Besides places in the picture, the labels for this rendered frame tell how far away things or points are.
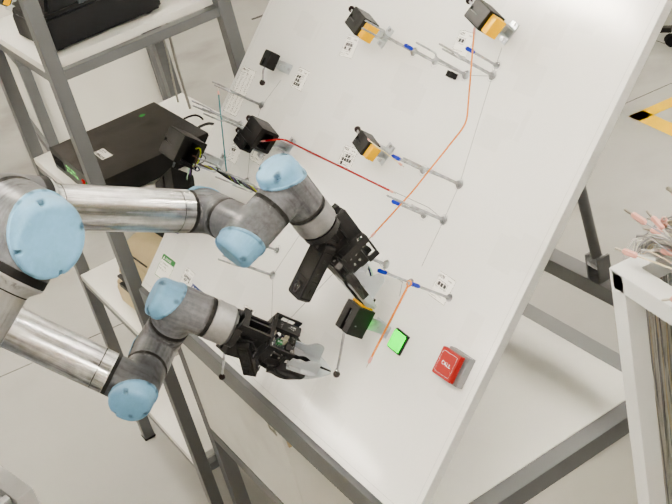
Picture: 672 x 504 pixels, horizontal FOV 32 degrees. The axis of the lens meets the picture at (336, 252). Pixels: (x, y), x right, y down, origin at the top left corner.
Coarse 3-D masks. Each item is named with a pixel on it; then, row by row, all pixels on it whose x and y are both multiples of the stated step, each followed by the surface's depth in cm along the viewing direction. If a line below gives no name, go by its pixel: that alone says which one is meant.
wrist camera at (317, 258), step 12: (312, 252) 203; (324, 252) 201; (300, 264) 205; (312, 264) 202; (324, 264) 202; (300, 276) 204; (312, 276) 201; (300, 288) 203; (312, 288) 203; (300, 300) 203
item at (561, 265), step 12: (552, 252) 238; (588, 252) 225; (552, 264) 235; (564, 264) 233; (576, 264) 232; (600, 264) 222; (564, 276) 233; (576, 276) 230; (588, 276) 227; (600, 276) 224; (588, 288) 228; (600, 288) 224; (612, 300) 223; (660, 324) 215
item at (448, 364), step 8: (448, 352) 198; (440, 360) 199; (448, 360) 197; (456, 360) 196; (440, 368) 198; (448, 368) 197; (456, 368) 196; (440, 376) 198; (448, 376) 196; (456, 376) 196
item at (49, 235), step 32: (0, 192) 166; (32, 192) 163; (0, 224) 162; (32, 224) 160; (64, 224) 163; (0, 256) 161; (32, 256) 160; (64, 256) 164; (0, 288) 162; (32, 288) 163; (0, 320) 163
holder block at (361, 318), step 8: (352, 304) 212; (344, 312) 213; (352, 312) 211; (360, 312) 211; (368, 312) 212; (344, 320) 213; (352, 320) 211; (360, 320) 211; (368, 320) 212; (344, 328) 212; (352, 328) 211; (360, 328) 212; (360, 336) 213
